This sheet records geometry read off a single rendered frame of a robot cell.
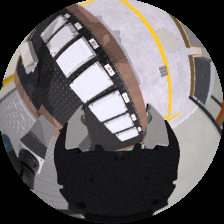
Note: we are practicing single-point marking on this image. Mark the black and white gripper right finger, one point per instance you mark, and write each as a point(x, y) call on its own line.
point(159, 136)

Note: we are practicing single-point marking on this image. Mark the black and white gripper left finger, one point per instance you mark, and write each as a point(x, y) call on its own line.
point(73, 139)

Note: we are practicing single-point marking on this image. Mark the black perforated work table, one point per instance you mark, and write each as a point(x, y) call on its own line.
point(49, 86)

